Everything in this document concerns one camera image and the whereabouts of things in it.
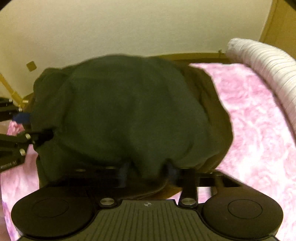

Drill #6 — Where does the wooden bed frame edge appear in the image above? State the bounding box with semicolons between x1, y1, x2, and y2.
156;50;231;64

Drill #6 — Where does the pink floral bed blanket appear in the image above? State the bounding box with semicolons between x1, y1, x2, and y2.
0;62;296;241

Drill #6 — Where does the light striped rolled duvet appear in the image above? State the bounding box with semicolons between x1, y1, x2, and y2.
226;38;295;133

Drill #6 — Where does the black shirt garment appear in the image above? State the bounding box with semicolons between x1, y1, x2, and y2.
30;55;233;199

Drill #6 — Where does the wooden door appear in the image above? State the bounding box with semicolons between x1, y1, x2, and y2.
259;0;296;58

